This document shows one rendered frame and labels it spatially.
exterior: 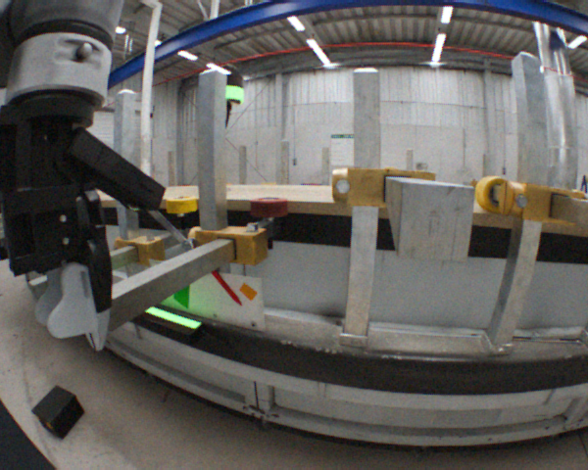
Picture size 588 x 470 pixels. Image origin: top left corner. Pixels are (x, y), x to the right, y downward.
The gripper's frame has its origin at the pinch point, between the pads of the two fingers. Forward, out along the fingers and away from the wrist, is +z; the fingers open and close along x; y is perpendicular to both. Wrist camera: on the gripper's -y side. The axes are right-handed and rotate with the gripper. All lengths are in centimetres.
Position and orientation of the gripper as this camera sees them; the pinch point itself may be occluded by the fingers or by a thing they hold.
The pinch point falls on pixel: (100, 334)
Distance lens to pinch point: 28.2
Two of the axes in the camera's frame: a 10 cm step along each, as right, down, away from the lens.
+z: -0.1, 9.8, 2.1
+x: 9.5, 0.8, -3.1
